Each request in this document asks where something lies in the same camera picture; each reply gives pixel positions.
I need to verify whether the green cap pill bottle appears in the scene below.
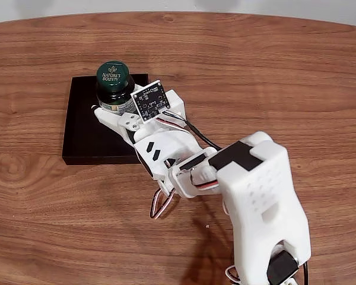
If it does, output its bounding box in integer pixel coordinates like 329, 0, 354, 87
95, 61, 136, 116

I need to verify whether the black open box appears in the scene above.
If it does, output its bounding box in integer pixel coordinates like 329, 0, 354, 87
62, 72, 151, 166

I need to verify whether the black camera board white mount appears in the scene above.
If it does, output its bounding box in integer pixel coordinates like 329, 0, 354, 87
130, 80, 169, 124

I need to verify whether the red white black servo cable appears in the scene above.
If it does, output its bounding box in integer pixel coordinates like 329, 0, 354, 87
224, 265, 241, 282
150, 186, 178, 221
158, 110, 188, 131

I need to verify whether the black camera cable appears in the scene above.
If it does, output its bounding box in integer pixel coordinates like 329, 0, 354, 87
183, 118, 310, 285

